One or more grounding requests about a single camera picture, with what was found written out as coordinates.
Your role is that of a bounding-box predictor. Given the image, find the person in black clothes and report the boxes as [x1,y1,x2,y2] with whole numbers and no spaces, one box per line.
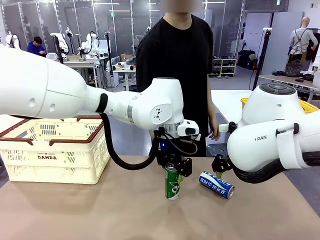
[135,0,215,158]

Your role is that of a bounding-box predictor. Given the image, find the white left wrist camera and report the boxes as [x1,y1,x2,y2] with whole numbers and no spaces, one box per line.
[176,119,201,141]

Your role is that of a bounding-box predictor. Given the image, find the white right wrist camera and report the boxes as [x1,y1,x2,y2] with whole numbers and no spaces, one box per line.
[219,121,238,135]

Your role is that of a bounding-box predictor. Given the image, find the person's left forearm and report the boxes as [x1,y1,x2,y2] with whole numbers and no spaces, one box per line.
[206,72,220,121]

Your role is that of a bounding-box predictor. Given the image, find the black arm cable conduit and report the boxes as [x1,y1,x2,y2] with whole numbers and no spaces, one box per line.
[99,113,161,171]
[232,149,320,185]

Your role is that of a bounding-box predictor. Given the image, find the person's left hand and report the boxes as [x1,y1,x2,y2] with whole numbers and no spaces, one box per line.
[207,116,222,141]

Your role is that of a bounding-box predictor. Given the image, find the white side table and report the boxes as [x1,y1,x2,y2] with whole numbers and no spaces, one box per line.
[211,89,254,126]

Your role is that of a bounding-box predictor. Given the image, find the yellow plastic basket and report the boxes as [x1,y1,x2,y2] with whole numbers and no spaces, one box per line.
[240,97,320,115]

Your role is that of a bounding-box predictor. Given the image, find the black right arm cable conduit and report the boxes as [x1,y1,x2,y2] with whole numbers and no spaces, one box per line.
[232,149,320,185]

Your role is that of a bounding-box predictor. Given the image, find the blue white wave drink can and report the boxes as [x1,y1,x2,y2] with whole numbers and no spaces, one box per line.
[198,171,236,200]

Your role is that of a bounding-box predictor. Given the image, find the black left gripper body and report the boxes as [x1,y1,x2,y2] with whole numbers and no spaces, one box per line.
[155,132,188,164]

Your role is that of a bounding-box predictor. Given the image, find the black bag pile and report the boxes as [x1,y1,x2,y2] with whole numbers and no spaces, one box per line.
[237,49,258,70]

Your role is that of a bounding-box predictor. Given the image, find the black stand with white light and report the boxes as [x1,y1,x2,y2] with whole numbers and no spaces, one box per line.
[252,27,273,91]

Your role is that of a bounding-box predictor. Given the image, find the black tripod pole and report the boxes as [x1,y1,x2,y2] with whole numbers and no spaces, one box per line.
[104,31,114,87]
[53,36,65,65]

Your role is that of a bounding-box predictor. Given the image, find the white shoe rack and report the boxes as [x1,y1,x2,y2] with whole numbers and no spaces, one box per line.
[208,57,237,78]

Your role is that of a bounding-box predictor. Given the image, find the grey work table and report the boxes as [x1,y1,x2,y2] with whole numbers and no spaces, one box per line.
[257,73,320,101]

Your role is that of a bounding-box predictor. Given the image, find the cream shopping basket brown handles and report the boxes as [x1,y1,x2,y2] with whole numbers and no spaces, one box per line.
[0,116,112,186]

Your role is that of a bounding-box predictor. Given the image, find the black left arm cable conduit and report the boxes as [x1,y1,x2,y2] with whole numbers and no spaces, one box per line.
[99,113,161,171]

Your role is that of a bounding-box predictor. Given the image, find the dark green soda can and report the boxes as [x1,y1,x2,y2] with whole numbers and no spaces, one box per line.
[164,162,183,201]

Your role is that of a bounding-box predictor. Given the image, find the white background work table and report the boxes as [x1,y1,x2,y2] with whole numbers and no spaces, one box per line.
[62,56,106,76]

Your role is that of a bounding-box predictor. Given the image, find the mannequin with apron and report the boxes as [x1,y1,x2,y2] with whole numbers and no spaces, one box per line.
[289,16,320,63]

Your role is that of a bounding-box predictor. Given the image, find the seated person blue hoodie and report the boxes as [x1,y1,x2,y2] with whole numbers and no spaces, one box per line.
[26,36,47,58]

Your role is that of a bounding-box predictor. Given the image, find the dark wicker basket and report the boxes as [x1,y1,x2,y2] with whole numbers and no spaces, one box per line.
[284,59,303,78]

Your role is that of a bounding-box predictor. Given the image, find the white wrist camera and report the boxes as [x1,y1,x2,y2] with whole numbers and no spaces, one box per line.
[219,121,238,135]
[176,119,201,141]

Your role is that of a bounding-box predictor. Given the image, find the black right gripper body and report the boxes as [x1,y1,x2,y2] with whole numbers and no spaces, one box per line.
[211,154,234,174]

